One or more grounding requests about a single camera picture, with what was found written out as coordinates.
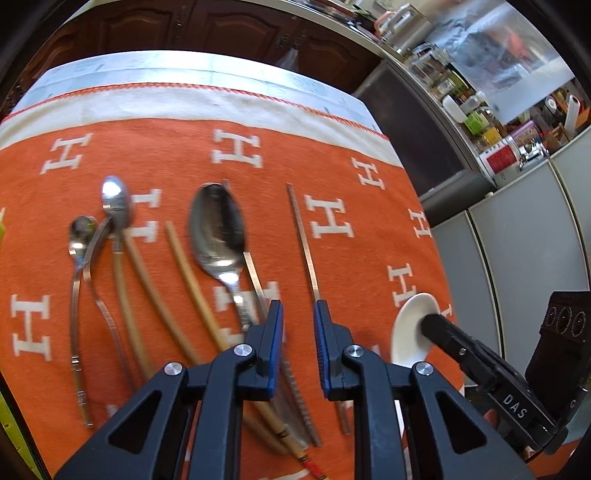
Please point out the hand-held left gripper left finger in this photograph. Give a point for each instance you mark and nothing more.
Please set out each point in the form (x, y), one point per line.
(275, 341)

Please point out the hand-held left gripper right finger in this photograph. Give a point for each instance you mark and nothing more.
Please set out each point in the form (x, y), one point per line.
(322, 346)

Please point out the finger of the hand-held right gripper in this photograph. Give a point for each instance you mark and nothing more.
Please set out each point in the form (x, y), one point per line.
(450, 339)

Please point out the white ceramic spoon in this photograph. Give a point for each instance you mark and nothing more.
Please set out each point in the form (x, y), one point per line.
(406, 332)

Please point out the large metal spoon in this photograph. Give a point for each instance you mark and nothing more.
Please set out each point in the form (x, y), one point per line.
(217, 230)

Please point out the medium metal spoon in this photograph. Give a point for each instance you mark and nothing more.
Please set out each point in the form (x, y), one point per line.
(115, 196)

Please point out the small metal spoon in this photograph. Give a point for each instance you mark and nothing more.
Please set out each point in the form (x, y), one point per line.
(82, 228)

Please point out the red and white canister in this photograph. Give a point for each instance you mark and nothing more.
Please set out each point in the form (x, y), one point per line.
(498, 159)

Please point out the orange printed blanket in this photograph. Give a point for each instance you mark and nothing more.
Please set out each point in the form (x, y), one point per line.
(295, 152)

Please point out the grey metal cabinet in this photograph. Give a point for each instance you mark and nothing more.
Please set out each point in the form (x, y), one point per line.
(415, 124)

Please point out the green label bottle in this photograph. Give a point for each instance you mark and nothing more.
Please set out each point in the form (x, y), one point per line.
(475, 122)

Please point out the white paper roll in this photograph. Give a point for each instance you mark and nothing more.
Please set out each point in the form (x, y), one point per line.
(572, 113)

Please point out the glass pitcher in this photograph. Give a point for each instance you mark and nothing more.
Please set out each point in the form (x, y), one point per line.
(429, 62)

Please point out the hanging plastic bag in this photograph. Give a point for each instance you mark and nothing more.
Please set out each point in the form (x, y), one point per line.
(288, 57)

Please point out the light blue table cloth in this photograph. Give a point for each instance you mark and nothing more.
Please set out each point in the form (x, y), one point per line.
(161, 69)

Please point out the steel electric kettle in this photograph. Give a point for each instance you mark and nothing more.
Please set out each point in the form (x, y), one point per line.
(401, 25)

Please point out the dark wooden base cabinets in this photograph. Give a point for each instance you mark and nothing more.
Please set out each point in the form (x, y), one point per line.
(184, 27)

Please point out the clear plastic wall sheet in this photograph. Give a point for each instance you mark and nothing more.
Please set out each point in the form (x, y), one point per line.
(498, 50)

